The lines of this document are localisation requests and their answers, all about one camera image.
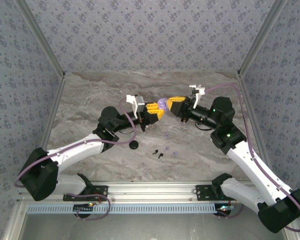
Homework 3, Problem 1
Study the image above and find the small black circuit board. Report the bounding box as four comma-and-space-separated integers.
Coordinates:
73, 202, 95, 213
216, 204, 235, 213

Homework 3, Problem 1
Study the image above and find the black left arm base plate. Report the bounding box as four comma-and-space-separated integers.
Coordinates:
62, 185, 109, 202

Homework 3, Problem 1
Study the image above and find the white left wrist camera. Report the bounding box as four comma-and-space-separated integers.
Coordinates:
125, 94, 147, 115

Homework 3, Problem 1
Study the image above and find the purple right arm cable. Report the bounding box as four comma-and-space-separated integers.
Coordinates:
204, 83, 300, 233

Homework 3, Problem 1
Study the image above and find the aluminium mounting beam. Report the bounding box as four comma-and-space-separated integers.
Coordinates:
16, 181, 291, 204

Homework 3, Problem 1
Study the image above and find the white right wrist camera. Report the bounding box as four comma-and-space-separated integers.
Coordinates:
188, 84, 206, 109

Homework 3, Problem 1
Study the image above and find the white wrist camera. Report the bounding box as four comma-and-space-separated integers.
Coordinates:
188, 84, 206, 109
125, 94, 147, 115

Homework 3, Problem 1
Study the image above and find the grey metal bottom panel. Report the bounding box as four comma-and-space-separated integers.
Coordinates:
3, 201, 300, 240

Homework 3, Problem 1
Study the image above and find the aluminium frame post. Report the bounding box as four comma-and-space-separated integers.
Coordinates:
14, 0, 66, 79
237, 0, 288, 76

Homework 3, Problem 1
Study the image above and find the slotted light blue cable duct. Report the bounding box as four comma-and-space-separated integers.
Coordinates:
26, 203, 220, 215

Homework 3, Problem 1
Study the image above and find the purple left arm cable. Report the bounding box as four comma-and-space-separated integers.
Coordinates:
14, 98, 137, 221

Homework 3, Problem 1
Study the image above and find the aluminium table side rail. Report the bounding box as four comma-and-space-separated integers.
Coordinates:
37, 73, 67, 152
237, 72, 275, 176

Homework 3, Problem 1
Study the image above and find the purple round charging case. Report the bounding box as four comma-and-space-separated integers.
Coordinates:
156, 98, 170, 112

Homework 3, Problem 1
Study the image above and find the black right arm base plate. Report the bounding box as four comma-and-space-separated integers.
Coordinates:
195, 184, 242, 202

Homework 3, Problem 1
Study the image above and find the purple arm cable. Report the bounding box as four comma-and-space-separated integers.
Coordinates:
204, 83, 300, 233
14, 98, 137, 221

